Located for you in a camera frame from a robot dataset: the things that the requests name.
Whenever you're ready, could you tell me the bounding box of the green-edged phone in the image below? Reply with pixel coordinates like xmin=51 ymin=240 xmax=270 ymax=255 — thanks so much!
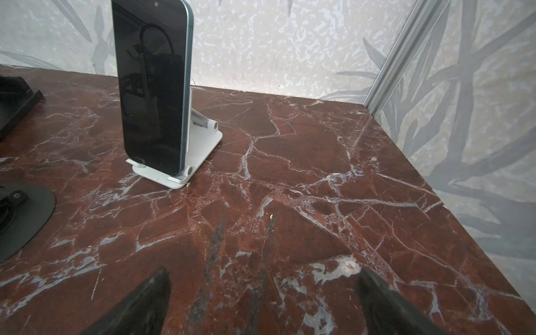
xmin=112 ymin=0 xmax=194 ymax=177

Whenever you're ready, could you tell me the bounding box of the black round-base phone stand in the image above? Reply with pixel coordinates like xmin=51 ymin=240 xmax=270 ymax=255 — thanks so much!
xmin=1 ymin=183 xmax=56 ymax=262

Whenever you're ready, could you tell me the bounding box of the aluminium frame post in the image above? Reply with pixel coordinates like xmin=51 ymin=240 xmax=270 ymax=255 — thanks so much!
xmin=364 ymin=0 xmax=450 ymax=115

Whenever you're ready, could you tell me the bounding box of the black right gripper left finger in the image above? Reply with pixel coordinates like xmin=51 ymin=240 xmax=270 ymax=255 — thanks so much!
xmin=81 ymin=268 xmax=171 ymax=335

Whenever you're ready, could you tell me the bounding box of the black rear phone stand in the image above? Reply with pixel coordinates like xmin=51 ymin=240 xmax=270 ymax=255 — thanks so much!
xmin=1 ymin=75 xmax=43 ymax=140

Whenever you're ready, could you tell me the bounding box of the white phone stand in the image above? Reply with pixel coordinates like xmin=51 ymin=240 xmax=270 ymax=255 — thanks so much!
xmin=126 ymin=89 xmax=223 ymax=189

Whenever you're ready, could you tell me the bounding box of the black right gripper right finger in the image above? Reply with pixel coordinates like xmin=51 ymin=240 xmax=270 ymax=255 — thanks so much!
xmin=359 ymin=267 xmax=447 ymax=335

